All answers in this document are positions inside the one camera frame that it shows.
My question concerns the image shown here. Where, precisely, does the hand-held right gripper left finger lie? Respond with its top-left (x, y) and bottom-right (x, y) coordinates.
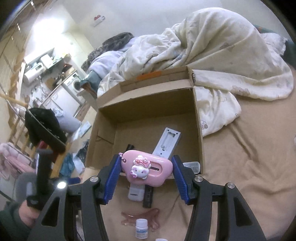
top-left (28, 154), bottom-right (122, 241)

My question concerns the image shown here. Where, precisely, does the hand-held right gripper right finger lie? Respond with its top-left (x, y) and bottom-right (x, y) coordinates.
top-left (171, 155), bottom-right (267, 241)

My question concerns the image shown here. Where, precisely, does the clear plastic case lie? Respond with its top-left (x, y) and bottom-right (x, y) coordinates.
top-left (183, 161), bottom-right (201, 175)

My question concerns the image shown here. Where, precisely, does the pink cartoon box cutter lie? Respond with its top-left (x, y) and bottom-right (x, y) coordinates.
top-left (118, 150), bottom-right (174, 187)

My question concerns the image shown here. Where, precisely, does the black rectangular stick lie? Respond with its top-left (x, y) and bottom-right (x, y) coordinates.
top-left (143, 185), bottom-right (154, 208)

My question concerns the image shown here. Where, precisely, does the white remote control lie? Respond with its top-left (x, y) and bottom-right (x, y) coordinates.
top-left (151, 127), bottom-right (181, 160)

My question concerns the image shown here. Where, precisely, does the white labelled pill bottle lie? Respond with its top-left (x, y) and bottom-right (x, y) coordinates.
top-left (135, 218), bottom-right (148, 239)

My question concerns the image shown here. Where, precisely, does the cardboard box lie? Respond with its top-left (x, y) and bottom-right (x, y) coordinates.
top-left (84, 65), bottom-right (205, 183)

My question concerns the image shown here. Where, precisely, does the person's left forearm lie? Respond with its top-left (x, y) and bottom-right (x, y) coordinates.
top-left (0, 201), bottom-right (30, 241)

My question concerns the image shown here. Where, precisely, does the person's left hand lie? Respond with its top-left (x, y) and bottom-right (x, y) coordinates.
top-left (17, 200), bottom-right (37, 229)

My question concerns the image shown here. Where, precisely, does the wooden chair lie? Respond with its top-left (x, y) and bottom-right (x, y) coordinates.
top-left (29, 137), bottom-right (71, 180)

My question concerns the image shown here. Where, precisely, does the pink quilted coat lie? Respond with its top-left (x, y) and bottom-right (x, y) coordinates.
top-left (0, 142), bottom-right (35, 180)

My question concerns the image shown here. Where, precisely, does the translucent pink scraping comb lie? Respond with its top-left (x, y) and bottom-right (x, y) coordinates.
top-left (121, 208), bottom-right (160, 230)

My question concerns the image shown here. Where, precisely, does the black jacket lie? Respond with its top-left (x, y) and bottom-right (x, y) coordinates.
top-left (24, 107), bottom-right (68, 153)

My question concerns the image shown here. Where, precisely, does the black plastic bag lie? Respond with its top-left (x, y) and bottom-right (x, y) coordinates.
top-left (76, 139), bottom-right (89, 159)

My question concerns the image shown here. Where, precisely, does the grey stuffed bag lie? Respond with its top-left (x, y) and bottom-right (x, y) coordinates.
top-left (54, 111), bottom-right (81, 133)

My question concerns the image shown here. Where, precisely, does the white paper sheet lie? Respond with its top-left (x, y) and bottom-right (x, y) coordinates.
top-left (77, 122), bottom-right (92, 137)

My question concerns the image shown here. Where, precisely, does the white floor cabinet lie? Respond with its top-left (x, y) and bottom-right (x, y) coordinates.
top-left (44, 86), bottom-right (81, 116)

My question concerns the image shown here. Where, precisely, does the wooden ladder rack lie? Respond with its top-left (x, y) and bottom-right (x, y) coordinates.
top-left (0, 53), bottom-right (29, 149)

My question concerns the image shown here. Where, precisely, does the white washing machine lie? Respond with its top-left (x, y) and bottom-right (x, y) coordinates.
top-left (62, 72), bottom-right (86, 105)

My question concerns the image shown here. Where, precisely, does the white water heater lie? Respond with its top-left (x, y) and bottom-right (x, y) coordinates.
top-left (24, 64), bottom-right (43, 84)

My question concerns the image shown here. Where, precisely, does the teal cloth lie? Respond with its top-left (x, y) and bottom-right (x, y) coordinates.
top-left (80, 71), bottom-right (102, 87)

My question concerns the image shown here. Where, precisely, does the lavender blanket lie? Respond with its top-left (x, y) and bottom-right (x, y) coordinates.
top-left (89, 37), bottom-right (139, 75)

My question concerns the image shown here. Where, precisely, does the cream printed duvet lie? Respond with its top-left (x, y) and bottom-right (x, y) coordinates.
top-left (97, 7), bottom-right (295, 137)

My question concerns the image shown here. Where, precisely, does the dark patterned blanket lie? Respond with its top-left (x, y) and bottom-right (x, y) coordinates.
top-left (81, 32), bottom-right (135, 70)

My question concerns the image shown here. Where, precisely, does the floral ruffled pillow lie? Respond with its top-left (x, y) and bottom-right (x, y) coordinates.
top-left (261, 32), bottom-right (288, 55)

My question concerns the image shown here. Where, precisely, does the dark green headboard cushion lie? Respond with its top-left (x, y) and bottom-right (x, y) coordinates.
top-left (253, 24), bottom-right (296, 67)

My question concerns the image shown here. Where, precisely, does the white wall cabinet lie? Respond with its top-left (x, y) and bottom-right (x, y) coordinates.
top-left (24, 48), bottom-right (55, 64)

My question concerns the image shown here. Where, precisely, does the wall socket with plug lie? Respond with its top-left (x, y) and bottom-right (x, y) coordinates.
top-left (93, 14), bottom-right (105, 27)

